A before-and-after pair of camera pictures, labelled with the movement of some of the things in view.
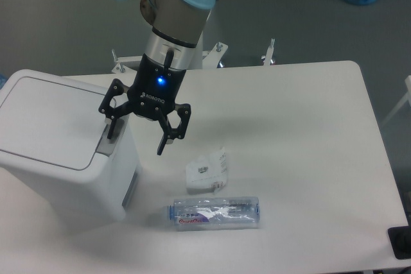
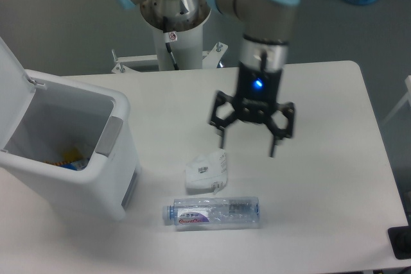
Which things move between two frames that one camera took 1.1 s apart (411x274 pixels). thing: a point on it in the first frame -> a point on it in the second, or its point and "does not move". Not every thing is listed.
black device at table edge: x=400 y=237 does not move
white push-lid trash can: x=54 y=142 does not move
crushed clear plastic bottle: x=208 y=214 does not move
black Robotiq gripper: x=153 y=95 -> x=257 y=95
